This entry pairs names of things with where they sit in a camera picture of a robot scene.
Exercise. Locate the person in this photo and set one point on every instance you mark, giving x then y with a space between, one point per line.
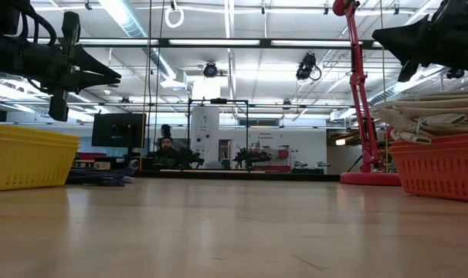
166 144

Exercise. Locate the yellow plastic basket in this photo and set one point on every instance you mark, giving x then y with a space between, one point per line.
29 162

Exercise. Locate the silver ventilation duct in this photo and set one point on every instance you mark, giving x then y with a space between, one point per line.
129 23
388 90

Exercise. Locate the black ceiling-mounted camera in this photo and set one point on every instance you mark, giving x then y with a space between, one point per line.
455 73
210 70
306 65

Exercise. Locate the black beam with light bars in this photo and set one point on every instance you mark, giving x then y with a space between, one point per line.
218 42

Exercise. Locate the red desk lamp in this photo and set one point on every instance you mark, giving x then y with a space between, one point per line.
358 81

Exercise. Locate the black background station frame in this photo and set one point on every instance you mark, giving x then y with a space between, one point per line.
218 101

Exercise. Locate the orange plastic basket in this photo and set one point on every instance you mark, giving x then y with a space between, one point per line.
438 170

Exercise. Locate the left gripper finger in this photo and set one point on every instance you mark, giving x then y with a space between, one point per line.
95 82
91 65

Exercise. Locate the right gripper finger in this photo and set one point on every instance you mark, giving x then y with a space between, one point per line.
411 52
407 31

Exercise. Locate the black monitor screen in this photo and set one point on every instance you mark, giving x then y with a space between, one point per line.
118 129

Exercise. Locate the black background robot arm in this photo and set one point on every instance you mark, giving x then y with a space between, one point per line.
253 156
193 158

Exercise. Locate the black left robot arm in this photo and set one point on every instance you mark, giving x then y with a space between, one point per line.
14 58

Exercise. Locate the red storage shelf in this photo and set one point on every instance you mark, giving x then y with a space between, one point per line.
283 154

